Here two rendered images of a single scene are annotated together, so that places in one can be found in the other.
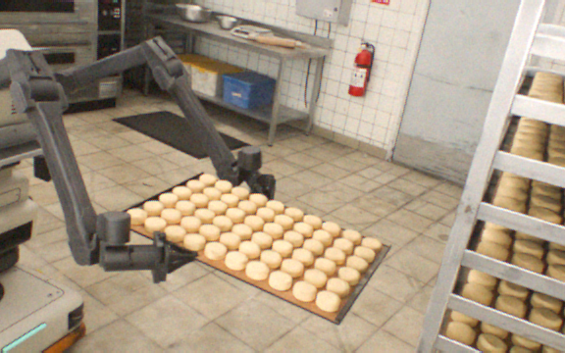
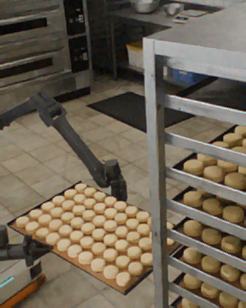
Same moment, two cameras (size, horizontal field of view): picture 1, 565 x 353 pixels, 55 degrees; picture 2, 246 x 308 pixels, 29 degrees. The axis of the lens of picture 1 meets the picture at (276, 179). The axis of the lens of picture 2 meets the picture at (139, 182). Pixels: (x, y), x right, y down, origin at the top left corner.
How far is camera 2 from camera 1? 71 cm
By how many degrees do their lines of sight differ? 18
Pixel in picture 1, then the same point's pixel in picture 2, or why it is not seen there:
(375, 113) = not seen: outside the picture
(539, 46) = (169, 139)
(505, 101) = (155, 174)
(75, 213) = not seen: outside the picture
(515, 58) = (152, 149)
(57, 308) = (21, 266)
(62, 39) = (41, 49)
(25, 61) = not seen: outside the picture
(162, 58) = (43, 106)
